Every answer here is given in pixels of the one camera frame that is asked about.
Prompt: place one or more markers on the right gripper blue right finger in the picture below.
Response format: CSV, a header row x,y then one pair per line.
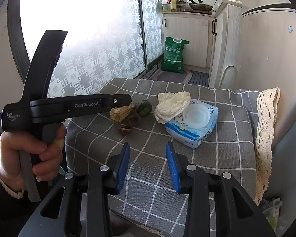
x,y
174,166

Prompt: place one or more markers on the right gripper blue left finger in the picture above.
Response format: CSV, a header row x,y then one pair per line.
x,y
121,167

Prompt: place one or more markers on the white kitchen cabinet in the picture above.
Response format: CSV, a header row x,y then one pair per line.
x,y
214,40

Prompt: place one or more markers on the person's left hand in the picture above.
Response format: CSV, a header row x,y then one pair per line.
x,y
25,161

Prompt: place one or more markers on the brown peel scrap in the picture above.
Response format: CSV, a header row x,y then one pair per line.
x,y
131,121

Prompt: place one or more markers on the blue wet wipes pack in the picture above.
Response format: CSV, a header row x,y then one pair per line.
x,y
194,124

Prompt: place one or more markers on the grey checked tablecloth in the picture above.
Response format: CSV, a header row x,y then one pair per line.
x,y
150,195

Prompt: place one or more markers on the crumpled cream tissue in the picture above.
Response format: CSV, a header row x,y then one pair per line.
x,y
171,105

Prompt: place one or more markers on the dark green avocado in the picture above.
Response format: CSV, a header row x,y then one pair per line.
x,y
143,108

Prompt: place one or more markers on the oval grey floor mat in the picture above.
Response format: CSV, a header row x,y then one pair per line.
x,y
168,76

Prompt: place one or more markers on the striped dark floor rug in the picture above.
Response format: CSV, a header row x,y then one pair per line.
x,y
199,78

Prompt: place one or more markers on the green bag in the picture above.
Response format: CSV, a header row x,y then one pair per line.
x,y
174,55

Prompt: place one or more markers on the cream lace cloth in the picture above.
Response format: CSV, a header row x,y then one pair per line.
x,y
267,102

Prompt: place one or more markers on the silver refrigerator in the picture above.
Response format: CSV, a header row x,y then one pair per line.
x,y
267,58

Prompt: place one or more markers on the cooking oil bottle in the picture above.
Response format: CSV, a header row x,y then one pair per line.
x,y
166,7

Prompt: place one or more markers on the dark wok pan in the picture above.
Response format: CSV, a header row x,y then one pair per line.
x,y
199,5

